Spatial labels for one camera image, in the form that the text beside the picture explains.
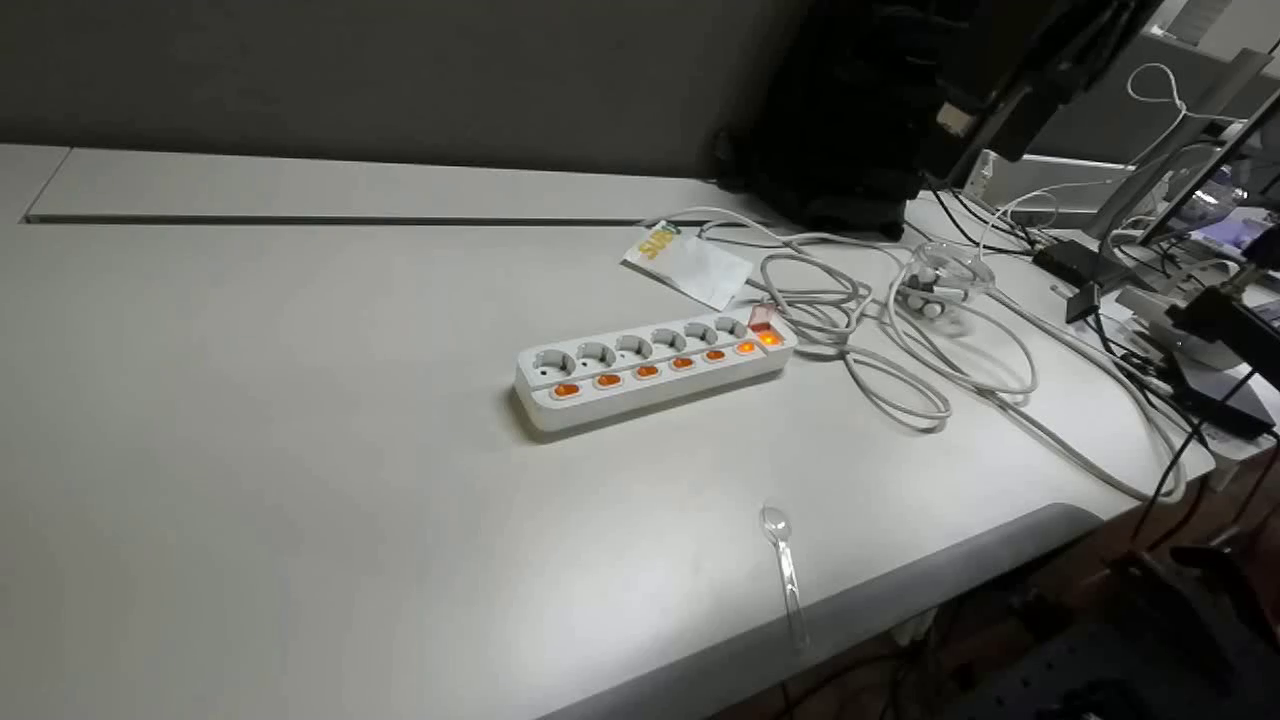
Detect clear plastic bag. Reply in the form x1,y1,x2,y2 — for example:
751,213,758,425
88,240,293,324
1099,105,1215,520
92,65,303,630
893,227,992,331

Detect clear plastic spoon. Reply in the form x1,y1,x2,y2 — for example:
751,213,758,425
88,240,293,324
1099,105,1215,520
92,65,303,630
758,505,807,648

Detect black device on table edge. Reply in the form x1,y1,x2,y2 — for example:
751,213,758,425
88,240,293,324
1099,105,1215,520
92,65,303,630
1031,238,1280,446

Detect white power strip orange switches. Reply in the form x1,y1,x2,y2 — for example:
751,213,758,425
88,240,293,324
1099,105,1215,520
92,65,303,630
515,309,796,438

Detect dark robot base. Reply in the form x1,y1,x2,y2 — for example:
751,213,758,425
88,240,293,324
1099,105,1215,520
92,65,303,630
711,0,1158,238

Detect white paper tag yellow label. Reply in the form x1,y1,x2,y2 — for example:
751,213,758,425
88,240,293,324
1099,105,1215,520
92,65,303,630
625,222,751,309

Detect metal stand at right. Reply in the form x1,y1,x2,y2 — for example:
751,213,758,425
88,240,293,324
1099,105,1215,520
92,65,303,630
1062,50,1280,328

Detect white power strip cable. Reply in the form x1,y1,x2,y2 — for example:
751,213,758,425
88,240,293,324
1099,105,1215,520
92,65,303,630
663,213,1193,510

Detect black cable over table edge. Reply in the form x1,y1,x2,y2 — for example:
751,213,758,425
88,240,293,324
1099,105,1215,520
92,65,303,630
916,185,1280,553

